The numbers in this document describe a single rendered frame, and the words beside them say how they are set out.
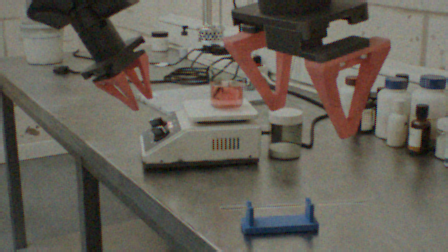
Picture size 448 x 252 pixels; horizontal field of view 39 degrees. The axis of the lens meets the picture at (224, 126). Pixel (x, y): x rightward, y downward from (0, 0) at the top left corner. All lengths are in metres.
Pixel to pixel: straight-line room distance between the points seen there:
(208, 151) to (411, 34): 0.57
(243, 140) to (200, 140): 0.07
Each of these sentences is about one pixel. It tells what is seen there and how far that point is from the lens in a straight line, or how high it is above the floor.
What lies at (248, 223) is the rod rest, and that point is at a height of 0.76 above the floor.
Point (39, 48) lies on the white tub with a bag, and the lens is 2.06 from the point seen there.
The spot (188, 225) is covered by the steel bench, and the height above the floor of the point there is 0.75.
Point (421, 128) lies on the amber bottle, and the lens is 1.18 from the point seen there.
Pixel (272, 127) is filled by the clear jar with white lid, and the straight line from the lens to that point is 1.11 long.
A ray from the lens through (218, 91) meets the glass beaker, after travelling 1.08.
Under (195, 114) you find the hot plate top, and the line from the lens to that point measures 1.07.
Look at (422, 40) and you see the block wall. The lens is 1.42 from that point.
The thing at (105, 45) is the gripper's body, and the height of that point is 0.96.
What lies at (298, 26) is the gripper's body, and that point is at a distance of 0.46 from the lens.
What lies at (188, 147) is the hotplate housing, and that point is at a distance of 1.06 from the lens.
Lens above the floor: 1.11
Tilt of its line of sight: 16 degrees down
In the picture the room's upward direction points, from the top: straight up
